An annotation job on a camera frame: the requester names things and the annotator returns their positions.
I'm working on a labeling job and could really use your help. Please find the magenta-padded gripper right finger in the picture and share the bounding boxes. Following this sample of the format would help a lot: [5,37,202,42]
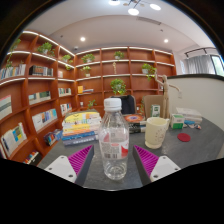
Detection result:
[132,144,182,187]

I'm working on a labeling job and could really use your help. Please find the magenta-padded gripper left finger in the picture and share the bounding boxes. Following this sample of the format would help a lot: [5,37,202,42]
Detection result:
[44,144,96,187]

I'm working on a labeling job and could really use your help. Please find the clear plastic water bottle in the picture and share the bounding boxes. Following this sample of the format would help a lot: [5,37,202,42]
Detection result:
[97,97,130,182]

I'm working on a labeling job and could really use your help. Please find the grey blue book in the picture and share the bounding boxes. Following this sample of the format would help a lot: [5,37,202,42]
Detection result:
[63,137,99,147]

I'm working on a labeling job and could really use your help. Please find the cream cup with red print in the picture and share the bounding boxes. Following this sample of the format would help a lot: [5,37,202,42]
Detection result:
[144,116,171,150]

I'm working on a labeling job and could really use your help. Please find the blue spine book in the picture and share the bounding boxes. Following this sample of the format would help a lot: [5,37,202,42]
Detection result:
[61,132,100,141]

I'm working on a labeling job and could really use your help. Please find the flat round red coaster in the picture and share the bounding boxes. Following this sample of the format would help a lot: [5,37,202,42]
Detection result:
[176,132,192,143]

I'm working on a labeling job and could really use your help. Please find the orange spine book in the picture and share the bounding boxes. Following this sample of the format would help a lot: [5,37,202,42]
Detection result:
[61,127,101,135]

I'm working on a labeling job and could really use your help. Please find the white spine book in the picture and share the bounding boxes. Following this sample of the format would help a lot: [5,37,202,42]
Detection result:
[61,119,102,129]

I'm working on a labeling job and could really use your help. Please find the dark book stack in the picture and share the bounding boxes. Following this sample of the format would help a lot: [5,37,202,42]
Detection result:
[128,121,148,134]

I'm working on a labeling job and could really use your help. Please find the green white small box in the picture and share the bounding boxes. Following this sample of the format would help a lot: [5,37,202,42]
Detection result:
[169,113,186,130]

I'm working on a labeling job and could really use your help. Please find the yellow cover book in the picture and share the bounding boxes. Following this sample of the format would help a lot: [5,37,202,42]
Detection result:
[64,110,101,122]

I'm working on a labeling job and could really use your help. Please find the white thick book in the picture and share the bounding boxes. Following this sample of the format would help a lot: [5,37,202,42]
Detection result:
[181,116,203,125]
[175,107,203,118]

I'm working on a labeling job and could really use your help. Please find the green white drink carton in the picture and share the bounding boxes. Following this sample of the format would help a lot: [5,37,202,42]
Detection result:
[150,104,162,118]

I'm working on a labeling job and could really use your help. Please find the wooden artist mannequin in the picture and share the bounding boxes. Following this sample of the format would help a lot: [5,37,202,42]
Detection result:
[153,73,181,120]

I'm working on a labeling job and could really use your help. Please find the chair with black jacket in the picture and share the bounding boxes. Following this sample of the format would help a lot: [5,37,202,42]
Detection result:
[110,94,137,116]

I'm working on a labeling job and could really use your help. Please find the wooden shelf unit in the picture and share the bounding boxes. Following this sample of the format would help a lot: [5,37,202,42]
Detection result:
[0,29,178,166]

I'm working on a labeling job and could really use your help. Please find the grey curtain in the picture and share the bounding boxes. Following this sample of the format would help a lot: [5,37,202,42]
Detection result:
[185,54,216,75]

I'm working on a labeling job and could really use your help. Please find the window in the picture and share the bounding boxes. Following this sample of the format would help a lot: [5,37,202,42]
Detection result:
[210,54,224,77]

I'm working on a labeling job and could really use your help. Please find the ceiling air vent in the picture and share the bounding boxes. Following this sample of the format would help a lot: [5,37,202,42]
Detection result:
[135,15,163,26]

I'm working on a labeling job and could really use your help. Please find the ceiling lights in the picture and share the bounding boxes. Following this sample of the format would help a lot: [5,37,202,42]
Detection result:
[79,0,170,44]

